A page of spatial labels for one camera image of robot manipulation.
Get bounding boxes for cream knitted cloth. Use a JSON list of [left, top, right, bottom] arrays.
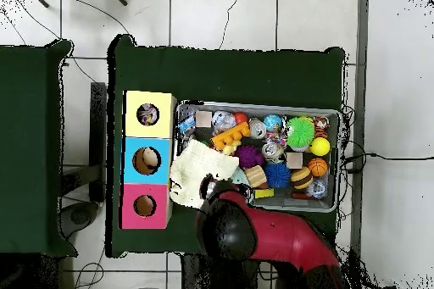
[[169, 139, 240, 209]]

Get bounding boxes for crushed silver can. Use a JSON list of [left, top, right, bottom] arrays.
[[261, 141, 285, 163]]

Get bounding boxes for confetti print cloth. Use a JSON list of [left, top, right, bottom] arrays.
[[136, 103, 159, 126]]

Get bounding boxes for green spiky ball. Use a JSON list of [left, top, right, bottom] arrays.
[[286, 116, 315, 149]]

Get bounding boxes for wooden box with three holes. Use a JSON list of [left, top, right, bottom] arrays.
[[120, 90, 177, 231]]

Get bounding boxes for silver mesh bin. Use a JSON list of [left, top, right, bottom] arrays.
[[170, 100, 342, 214]]

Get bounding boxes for orange plastic block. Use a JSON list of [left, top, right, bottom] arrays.
[[210, 121, 251, 151]]

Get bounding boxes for purple spiky ball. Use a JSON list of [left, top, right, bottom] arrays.
[[234, 144, 264, 170]]

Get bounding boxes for large blue spiky ball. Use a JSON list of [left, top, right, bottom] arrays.
[[264, 162, 292, 188]]

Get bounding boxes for toy hamburger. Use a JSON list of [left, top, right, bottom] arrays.
[[290, 166, 314, 190]]

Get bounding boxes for yellow tennis ball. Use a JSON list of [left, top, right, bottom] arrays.
[[309, 136, 331, 157]]

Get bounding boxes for orange basketball toy ball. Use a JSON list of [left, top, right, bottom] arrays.
[[307, 157, 329, 178]]

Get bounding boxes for dark green side table cloth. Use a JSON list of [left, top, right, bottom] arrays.
[[0, 39, 78, 257]]

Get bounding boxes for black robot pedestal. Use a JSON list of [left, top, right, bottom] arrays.
[[181, 253, 211, 289]]

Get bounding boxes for black power cable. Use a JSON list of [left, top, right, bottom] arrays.
[[340, 152, 434, 172]]

